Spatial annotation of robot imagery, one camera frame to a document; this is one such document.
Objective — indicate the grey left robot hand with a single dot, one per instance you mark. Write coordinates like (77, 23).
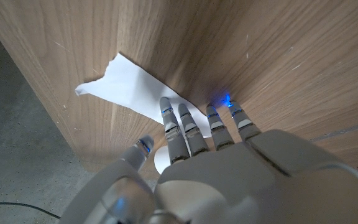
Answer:
(244, 180)

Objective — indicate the white receipt paper strip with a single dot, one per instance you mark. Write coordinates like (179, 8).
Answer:
(126, 87)

